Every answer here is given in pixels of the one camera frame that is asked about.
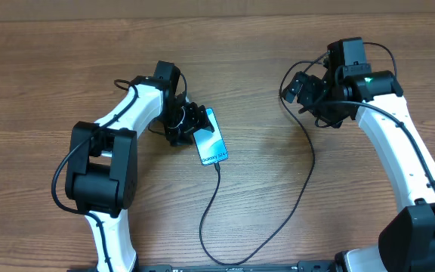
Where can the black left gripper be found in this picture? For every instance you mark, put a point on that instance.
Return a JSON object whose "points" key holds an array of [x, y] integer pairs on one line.
{"points": [[196, 119]]}

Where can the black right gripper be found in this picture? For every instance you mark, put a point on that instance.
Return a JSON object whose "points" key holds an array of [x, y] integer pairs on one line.
{"points": [[308, 82]]}

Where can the smartphone with blue screen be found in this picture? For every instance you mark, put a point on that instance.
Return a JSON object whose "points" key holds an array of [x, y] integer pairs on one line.
{"points": [[210, 144]]}

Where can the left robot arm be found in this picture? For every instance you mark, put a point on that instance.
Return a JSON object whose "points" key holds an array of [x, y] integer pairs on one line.
{"points": [[101, 165]]}

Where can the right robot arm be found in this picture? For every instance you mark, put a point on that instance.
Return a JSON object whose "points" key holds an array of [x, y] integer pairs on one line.
{"points": [[350, 89]]}

